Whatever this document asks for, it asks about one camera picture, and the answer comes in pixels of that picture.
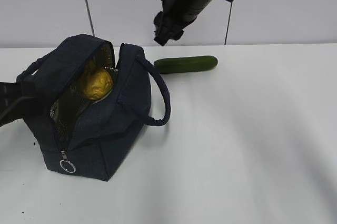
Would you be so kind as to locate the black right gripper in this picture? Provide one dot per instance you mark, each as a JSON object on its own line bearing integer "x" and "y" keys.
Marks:
{"x": 166, "y": 29}

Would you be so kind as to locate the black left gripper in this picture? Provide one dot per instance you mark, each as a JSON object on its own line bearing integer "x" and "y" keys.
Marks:
{"x": 12, "y": 97}

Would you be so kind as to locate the green cucumber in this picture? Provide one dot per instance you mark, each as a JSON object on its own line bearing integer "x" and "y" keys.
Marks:
{"x": 186, "y": 64}

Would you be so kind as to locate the yellow squash toy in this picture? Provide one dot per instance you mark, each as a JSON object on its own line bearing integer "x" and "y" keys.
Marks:
{"x": 95, "y": 82}

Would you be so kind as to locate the navy blue lunch bag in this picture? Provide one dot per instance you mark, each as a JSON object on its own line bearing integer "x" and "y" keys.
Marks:
{"x": 92, "y": 139}

